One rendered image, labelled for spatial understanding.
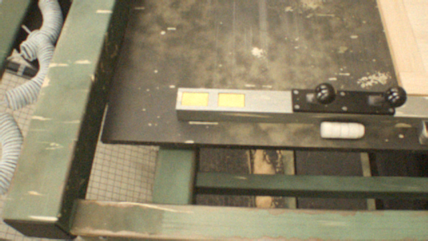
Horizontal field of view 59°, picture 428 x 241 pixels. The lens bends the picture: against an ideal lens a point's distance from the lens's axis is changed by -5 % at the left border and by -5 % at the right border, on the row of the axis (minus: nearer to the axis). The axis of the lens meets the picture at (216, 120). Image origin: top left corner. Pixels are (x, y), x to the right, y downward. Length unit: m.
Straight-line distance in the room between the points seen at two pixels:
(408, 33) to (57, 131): 0.78
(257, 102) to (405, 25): 0.44
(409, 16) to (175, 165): 0.66
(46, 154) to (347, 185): 0.56
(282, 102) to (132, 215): 0.35
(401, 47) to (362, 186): 0.34
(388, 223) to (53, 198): 0.54
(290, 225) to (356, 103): 0.28
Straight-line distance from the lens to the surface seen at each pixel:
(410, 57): 0.96
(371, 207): 2.39
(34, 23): 1.54
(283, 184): 0.79
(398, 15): 1.04
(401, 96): 0.69
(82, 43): 0.83
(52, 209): 0.66
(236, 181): 0.79
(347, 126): 0.78
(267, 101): 0.77
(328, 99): 0.66
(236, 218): 0.65
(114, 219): 0.68
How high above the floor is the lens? 1.94
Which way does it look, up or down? 23 degrees down
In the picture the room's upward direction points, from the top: 71 degrees counter-clockwise
